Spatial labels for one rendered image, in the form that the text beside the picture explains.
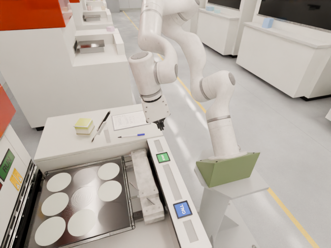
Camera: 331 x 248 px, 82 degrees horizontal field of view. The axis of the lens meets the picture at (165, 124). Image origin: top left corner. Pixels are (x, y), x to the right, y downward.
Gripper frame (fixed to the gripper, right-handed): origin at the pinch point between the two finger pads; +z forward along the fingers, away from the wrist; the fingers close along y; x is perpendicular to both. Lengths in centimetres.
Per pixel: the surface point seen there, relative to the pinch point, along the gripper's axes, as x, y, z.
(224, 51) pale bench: 357, 233, 146
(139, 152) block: 6.5, -14.1, 18.2
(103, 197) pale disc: -13.7, -32.7, 15.1
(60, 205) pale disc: -13, -49, 12
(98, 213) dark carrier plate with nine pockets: -20.1, -34.7, 14.6
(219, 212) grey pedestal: -17, 18, 65
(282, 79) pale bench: 169, 233, 137
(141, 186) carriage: -11.8, -17.0, 20.4
